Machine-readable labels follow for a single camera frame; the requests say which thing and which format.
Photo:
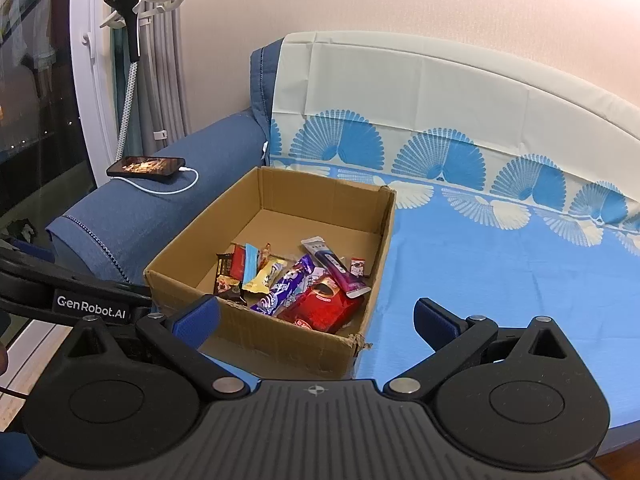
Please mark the clear plastic snack packet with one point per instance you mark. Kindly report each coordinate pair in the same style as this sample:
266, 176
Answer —
265, 252

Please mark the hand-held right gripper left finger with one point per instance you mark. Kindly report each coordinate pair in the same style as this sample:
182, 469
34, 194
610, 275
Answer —
197, 322

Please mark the black garment steamer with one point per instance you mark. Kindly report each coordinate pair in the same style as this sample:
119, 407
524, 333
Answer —
131, 20

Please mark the black smartphone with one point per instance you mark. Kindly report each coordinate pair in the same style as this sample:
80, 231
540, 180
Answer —
145, 167

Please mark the thin red snack bar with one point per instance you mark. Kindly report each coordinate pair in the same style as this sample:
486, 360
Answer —
237, 260

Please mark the grey curtain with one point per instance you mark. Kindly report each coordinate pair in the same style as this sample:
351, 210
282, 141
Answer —
160, 60

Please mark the blue white fan-print cloth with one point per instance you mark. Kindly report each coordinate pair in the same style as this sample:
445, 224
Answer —
500, 285

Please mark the brown cardboard box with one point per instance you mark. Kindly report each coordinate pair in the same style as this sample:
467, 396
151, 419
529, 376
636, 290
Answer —
300, 200

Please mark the person's blue clothing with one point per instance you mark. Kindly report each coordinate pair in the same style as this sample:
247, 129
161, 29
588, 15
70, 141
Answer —
15, 455

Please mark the light blue snack packet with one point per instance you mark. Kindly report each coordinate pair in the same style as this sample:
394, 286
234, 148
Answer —
249, 262

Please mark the white curtain hook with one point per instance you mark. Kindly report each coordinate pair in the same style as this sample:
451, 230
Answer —
160, 135

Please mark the small white red snack packet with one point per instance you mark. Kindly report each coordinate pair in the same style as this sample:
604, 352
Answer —
357, 265

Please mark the long pink snack packet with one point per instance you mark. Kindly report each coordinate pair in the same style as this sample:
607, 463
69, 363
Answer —
332, 262

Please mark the yellow snack packet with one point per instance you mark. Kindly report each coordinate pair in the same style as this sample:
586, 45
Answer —
262, 275

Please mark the large red snack packet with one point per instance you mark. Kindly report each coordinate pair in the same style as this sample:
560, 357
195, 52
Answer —
320, 305

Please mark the white sofa tag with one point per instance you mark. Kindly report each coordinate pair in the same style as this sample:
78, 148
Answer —
265, 149

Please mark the dark glass window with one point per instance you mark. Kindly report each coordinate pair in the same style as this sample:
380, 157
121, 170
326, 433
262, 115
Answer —
30, 110

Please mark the dark brown snack packet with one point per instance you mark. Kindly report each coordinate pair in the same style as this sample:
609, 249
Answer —
225, 275

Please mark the white door frame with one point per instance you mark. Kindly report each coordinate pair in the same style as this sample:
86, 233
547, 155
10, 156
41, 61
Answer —
85, 85

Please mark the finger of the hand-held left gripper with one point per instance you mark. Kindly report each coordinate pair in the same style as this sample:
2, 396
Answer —
135, 294

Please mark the purple snack packet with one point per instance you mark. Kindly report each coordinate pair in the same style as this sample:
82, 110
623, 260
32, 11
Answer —
285, 287

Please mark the blue fabric sofa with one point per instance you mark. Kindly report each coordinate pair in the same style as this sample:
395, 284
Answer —
175, 160

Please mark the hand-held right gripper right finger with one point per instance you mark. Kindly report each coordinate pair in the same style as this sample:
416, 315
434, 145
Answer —
435, 322

